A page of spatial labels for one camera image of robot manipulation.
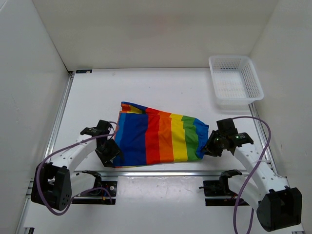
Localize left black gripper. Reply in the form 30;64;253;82
95;138;124;168

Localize rainbow striped shorts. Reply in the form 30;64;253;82
113;102;209;167

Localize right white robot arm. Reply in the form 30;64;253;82
201;118;302;232

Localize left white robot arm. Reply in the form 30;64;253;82
31;120;123;216

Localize white perforated plastic basket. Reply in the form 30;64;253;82
209;55;264;107

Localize small black corner label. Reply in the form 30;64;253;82
76;69;93;74

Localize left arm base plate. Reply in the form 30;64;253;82
72;180;118;205

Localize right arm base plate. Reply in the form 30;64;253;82
199;180;237;207

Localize aluminium front rail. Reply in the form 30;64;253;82
73;170;252;177

